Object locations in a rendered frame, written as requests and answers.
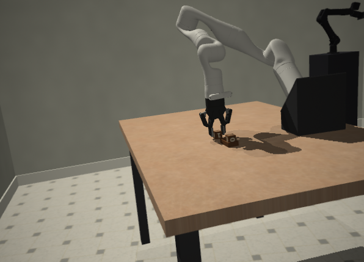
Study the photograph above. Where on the brown digit cube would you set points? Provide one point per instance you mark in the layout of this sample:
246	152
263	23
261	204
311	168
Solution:
230	138
217	134

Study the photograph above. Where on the brown wooden tray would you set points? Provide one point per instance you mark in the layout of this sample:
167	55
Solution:
230	144

